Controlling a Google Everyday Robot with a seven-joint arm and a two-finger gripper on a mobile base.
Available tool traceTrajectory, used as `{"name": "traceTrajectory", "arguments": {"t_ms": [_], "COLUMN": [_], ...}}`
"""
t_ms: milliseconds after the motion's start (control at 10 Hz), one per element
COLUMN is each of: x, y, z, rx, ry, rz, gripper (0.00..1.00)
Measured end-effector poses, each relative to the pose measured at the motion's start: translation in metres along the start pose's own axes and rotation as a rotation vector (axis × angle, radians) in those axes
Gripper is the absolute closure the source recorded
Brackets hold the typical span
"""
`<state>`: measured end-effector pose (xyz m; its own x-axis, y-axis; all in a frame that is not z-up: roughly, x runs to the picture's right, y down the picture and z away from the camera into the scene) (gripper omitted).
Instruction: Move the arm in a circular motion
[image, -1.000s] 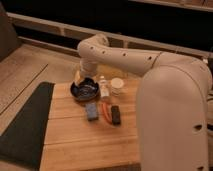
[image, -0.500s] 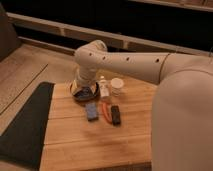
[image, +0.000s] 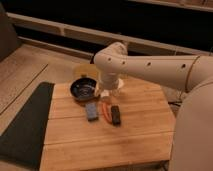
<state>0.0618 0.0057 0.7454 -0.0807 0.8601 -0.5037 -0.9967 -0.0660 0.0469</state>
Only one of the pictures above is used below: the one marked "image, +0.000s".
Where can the white small bottle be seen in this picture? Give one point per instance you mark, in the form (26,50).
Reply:
(105,96)

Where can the black rectangular block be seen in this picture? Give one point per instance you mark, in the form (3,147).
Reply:
(115,113)

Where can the orange carrot toy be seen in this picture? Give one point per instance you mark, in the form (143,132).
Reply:
(106,113)

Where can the wooden shelf rail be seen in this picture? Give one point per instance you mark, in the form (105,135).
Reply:
(98,37)

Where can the blue gray sponge block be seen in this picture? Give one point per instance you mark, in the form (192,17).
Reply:
(91,112)

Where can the wooden table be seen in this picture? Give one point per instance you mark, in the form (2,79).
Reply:
(72,143)

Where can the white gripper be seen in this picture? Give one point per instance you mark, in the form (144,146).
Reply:
(112,87)

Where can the dark floor mat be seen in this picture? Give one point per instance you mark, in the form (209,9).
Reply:
(22,141)

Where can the black round bowl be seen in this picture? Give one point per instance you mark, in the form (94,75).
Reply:
(83,89)

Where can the yellow round plate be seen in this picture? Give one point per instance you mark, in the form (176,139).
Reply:
(88,70)

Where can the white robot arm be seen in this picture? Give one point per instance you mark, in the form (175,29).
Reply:
(192,145)

